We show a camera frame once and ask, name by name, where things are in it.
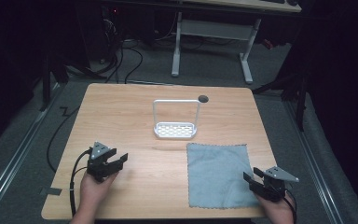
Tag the black metal stand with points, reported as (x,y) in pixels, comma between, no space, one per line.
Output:
(295,90)
(48,77)

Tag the white-legged desk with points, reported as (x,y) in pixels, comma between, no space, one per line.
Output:
(214,29)

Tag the wooden table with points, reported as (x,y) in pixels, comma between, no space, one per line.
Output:
(143,124)

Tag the metal floor rail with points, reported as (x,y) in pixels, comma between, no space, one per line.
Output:
(313,161)
(15,158)

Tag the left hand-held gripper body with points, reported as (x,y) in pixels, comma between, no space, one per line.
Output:
(98,165)

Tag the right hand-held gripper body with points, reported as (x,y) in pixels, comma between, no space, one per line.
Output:
(273,186)

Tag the white rack with perforated base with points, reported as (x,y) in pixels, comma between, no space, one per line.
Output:
(175,130)

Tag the person's right hand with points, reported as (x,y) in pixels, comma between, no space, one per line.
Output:
(278,211)

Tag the grey tape piece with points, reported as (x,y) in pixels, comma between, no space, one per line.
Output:
(51,191)

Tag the grey-blue cloth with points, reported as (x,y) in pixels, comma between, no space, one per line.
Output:
(217,174)

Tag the dark computer tower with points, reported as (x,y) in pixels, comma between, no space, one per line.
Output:
(110,28)

